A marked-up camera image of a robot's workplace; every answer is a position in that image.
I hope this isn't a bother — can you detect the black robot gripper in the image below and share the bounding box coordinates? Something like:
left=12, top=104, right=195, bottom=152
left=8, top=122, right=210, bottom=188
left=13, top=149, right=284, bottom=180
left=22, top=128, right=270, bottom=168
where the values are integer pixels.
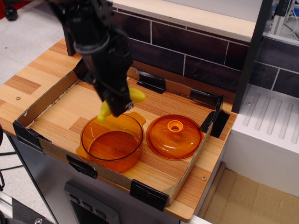
left=79, top=30, right=133, bottom=117

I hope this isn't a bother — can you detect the yellow plastic banana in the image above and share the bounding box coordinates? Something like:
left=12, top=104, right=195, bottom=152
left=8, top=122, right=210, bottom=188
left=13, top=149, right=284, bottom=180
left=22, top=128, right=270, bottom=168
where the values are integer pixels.
left=97, top=87, right=146, bottom=123

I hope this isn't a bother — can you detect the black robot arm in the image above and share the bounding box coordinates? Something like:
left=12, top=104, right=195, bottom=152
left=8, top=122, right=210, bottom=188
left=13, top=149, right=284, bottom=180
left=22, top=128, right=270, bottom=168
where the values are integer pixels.
left=49, top=0, right=133, bottom=117

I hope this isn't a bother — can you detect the orange transparent pot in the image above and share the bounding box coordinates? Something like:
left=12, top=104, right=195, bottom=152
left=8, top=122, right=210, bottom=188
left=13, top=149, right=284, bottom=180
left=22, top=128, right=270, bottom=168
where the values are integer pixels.
left=76, top=112, right=146, bottom=173

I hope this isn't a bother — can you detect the orange transparent pot lid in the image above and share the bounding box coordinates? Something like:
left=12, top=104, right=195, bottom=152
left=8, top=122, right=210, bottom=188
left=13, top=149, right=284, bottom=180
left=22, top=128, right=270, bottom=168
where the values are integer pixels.
left=146, top=114, right=204, bottom=161

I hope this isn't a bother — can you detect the cardboard fence with black tape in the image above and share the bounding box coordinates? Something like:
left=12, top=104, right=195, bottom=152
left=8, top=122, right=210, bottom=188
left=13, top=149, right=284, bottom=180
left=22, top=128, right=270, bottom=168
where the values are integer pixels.
left=13, top=61, right=230, bottom=211

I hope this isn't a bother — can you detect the grey toy oven front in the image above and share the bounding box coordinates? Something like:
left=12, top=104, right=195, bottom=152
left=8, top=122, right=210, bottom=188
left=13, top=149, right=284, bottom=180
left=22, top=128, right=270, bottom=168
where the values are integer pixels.
left=64, top=183, right=120, bottom=224

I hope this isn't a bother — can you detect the black chair caster wheel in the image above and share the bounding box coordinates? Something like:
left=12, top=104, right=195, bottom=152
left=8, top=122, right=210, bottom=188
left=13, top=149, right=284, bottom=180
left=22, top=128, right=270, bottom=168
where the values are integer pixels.
left=4, top=5, right=18, bottom=21

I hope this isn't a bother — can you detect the light wooden shelf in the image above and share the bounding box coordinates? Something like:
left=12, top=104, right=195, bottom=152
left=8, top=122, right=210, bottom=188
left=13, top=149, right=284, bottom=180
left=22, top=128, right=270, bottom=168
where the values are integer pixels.
left=113, top=0, right=256, bottom=42

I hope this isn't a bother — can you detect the white toy sink drainboard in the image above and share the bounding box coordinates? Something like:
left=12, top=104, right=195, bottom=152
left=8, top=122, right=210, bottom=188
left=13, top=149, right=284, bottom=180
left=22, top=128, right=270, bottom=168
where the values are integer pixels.
left=223, top=85, right=299, bottom=196

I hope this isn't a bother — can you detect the dark shelf post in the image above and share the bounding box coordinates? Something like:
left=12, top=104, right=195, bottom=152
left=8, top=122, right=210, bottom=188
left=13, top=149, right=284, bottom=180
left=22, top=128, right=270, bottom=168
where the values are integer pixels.
left=232, top=0, right=273, bottom=113

